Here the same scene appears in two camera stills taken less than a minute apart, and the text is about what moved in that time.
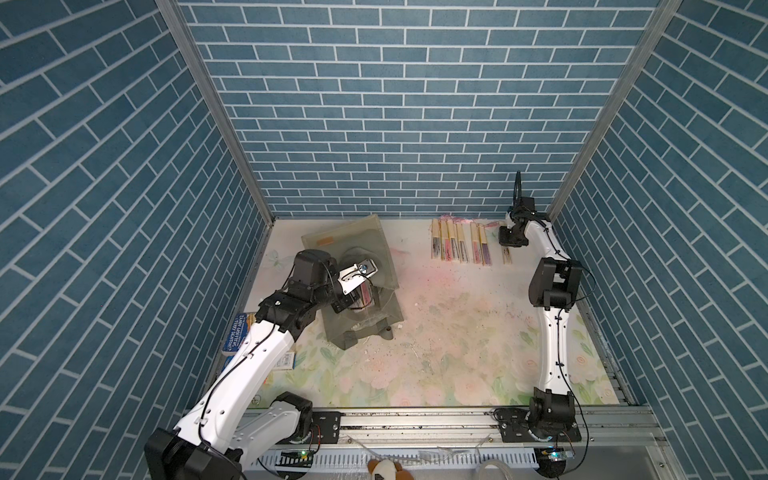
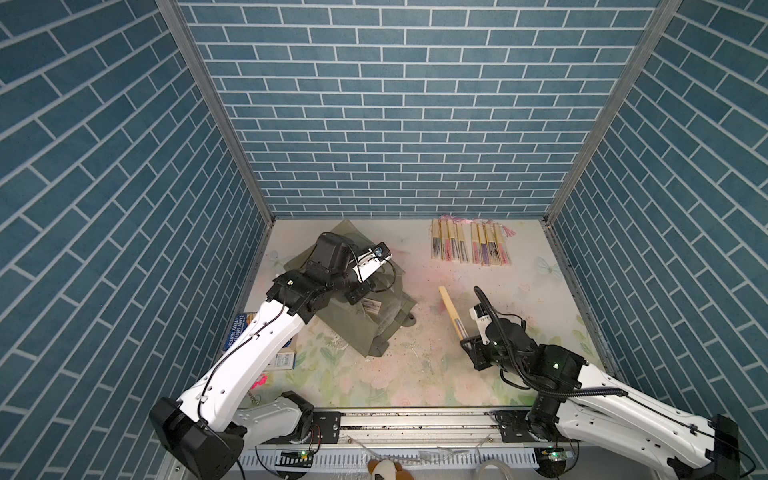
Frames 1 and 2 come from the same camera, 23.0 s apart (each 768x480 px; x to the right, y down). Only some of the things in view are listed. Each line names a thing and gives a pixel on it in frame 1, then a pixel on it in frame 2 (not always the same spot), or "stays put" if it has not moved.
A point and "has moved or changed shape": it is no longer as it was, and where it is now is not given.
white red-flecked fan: [506, 255] -> [494, 256]
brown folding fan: [454, 241] stays put
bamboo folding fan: [475, 242] stays put
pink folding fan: [448, 241] stays put
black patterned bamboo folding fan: [436, 239] stays put
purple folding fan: [485, 247] stays put
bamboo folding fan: [460, 236] stays put
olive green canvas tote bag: [350, 243] has moved or changed shape
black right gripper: [502, 232] -> [474, 344]
